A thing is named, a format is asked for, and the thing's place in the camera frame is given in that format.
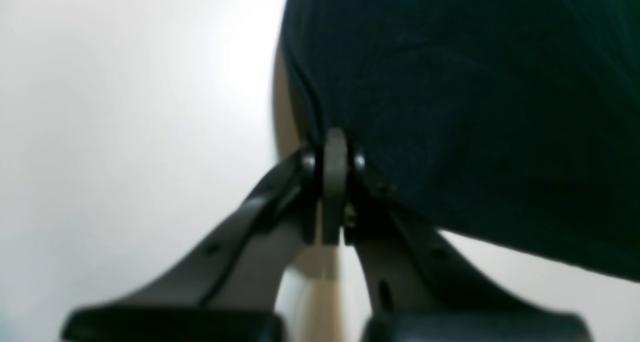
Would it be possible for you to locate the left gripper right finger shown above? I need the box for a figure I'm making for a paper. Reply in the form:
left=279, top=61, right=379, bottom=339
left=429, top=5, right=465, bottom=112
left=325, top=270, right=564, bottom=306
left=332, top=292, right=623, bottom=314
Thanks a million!
left=323, top=128, right=592, bottom=341

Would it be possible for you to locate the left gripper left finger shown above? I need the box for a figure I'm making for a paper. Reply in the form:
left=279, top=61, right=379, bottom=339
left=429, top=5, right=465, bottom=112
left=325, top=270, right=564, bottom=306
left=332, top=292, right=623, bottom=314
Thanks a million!
left=61, top=146, right=317, bottom=341

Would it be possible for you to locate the black T-shirt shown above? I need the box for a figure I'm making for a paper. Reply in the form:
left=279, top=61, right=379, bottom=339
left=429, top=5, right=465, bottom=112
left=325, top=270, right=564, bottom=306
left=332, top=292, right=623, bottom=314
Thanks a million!
left=281, top=0, right=640, bottom=282

